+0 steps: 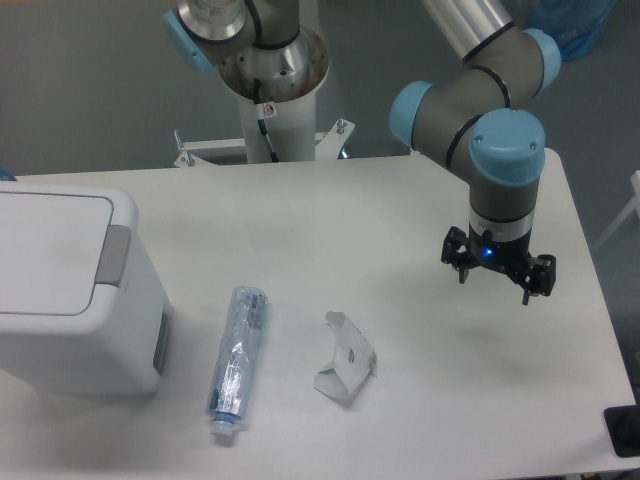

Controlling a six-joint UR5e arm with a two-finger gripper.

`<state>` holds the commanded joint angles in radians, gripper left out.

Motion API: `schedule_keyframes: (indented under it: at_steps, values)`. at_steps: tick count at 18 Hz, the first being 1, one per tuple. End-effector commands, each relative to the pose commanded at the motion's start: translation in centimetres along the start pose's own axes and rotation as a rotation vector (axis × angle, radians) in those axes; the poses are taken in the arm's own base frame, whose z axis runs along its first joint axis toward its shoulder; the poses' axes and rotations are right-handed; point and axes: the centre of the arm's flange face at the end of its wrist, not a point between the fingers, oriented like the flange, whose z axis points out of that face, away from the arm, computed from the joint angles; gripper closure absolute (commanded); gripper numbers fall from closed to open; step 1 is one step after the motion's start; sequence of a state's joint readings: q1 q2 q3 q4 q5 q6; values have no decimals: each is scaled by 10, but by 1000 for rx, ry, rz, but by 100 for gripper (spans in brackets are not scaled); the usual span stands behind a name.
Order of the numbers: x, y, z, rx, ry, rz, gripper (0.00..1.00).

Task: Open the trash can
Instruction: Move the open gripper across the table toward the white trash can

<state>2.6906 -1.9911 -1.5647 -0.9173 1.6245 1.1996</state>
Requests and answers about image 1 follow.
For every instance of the crumpled white paper carton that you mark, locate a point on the crumpled white paper carton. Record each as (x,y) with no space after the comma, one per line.
(354,360)

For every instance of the white frame at right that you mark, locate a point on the white frame at right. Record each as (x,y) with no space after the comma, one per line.
(630,209)

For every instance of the crushed clear plastic bottle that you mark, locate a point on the crushed clear plastic bottle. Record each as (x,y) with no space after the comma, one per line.
(233,376)

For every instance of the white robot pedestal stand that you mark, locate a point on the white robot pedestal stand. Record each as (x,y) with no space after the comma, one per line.
(276,93)

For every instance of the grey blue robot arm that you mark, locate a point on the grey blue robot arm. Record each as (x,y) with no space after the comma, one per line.
(473,126)

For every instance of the white push-lid trash can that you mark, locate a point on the white push-lid trash can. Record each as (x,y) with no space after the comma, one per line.
(83,310)

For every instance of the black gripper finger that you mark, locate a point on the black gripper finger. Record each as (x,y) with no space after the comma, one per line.
(456,253)
(538,278)

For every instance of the black device at table edge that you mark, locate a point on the black device at table edge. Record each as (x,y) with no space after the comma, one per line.
(623,426)

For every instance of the blue water jug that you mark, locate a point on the blue water jug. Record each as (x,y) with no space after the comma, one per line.
(575,26)

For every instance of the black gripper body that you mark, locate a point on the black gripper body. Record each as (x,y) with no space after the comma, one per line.
(510,258)

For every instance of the blue object at left edge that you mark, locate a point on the blue object at left edge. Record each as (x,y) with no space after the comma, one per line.
(6,176)

